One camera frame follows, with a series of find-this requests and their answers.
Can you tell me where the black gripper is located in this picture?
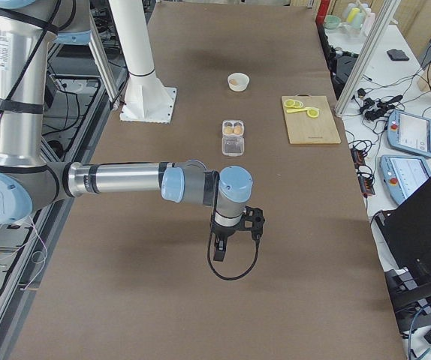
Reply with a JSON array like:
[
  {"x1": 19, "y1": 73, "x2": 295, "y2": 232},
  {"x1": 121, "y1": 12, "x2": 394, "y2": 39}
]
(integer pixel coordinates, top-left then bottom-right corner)
[{"x1": 212, "y1": 223, "x2": 237, "y2": 262}]

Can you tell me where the clear plastic egg box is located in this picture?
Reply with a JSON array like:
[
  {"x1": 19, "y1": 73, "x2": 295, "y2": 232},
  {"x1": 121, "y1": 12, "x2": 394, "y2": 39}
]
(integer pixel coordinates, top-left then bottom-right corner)
[{"x1": 222, "y1": 120, "x2": 245, "y2": 157}]

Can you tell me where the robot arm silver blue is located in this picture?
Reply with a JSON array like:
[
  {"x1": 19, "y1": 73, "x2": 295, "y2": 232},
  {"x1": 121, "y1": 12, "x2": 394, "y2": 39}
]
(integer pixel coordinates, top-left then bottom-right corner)
[{"x1": 0, "y1": 1, "x2": 264, "y2": 261}]

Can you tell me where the light brown egg in box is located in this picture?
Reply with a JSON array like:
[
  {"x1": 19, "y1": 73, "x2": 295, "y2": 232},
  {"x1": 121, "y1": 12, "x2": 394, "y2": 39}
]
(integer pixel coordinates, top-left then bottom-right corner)
[{"x1": 234, "y1": 126, "x2": 243, "y2": 135}]

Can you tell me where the wooden cutting board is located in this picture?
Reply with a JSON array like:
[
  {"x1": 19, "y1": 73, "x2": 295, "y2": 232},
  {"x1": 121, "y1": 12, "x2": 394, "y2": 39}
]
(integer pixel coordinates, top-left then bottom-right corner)
[{"x1": 281, "y1": 95, "x2": 341, "y2": 145}]

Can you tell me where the yellow plastic knife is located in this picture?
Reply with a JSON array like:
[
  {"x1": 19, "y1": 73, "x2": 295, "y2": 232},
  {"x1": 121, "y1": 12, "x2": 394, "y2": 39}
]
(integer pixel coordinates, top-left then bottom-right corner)
[{"x1": 286, "y1": 107, "x2": 308, "y2": 113}]

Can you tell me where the lemon slice mid board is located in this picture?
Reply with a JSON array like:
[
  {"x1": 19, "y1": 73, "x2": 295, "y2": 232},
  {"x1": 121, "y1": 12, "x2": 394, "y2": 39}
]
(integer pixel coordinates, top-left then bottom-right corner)
[{"x1": 306, "y1": 107, "x2": 320, "y2": 119}]

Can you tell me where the white round bowl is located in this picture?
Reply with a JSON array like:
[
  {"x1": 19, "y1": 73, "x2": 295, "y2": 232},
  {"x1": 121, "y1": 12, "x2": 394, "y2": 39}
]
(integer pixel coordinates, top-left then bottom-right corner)
[{"x1": 228, "y1": 73, "x2": 250, "y2": 92}]

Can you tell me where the lower blue teach pendant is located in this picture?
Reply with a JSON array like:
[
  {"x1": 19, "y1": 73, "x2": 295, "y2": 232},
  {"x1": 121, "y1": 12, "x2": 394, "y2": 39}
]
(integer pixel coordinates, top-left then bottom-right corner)
[{"x1": 380, "y1": 155, "x2": 431, "y2": 205}]

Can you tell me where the blue teach pendant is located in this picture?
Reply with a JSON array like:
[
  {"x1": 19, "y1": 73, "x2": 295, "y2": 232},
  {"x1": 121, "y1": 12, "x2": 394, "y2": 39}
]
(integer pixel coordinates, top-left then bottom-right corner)
[
  {"x1": 387, "y1": 109, "x2": 431, "y2": 158},
  {"x1": 380, "y1": 155, "x2": 431, "y2": 205}
]

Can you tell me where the upper blue teach pendant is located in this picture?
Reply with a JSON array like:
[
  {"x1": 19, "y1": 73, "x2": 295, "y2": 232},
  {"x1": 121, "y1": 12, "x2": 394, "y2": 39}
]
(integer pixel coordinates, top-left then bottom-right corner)
[{"x1": 387, "y1": 109, "x2": 431, "y2": 158}]

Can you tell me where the green cup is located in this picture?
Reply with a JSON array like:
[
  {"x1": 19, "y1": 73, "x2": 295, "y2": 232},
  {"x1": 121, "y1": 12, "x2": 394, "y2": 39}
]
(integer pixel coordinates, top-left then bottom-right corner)
[{"x1": 323, "y1": 15, "x2": 341, "y2": 30}]

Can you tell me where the black small pad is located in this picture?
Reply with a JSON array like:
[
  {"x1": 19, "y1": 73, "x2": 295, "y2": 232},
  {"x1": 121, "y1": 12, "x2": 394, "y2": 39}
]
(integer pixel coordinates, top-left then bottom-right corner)
[{"x1": 386, "y1": 49, "x2": 409, "y2": 62}]

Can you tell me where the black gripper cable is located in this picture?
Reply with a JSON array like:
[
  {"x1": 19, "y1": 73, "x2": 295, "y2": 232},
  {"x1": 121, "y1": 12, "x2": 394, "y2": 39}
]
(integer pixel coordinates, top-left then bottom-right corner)
[{"x1": 206, "y1": 215, "x2": 262, "y2": 281}]

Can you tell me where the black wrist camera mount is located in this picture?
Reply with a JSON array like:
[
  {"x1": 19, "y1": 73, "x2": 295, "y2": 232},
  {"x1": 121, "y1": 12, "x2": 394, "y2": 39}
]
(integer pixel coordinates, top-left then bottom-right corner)
[{"x1": 242, "y1": 206, "x2": 265, "y2": 243}]

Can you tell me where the white pedestal column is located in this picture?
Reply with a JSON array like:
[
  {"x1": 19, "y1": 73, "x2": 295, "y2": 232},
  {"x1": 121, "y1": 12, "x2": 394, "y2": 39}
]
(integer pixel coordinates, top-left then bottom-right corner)
[{"x1": 110, "y1": 0, "x2": 177, "y2": 124}]

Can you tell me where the aluminium frame post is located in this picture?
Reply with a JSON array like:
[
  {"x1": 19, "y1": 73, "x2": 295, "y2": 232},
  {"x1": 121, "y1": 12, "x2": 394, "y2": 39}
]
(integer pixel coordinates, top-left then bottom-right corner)
[{"x1": 334, "y1": 0, "x2": 401, "y2": 118}]

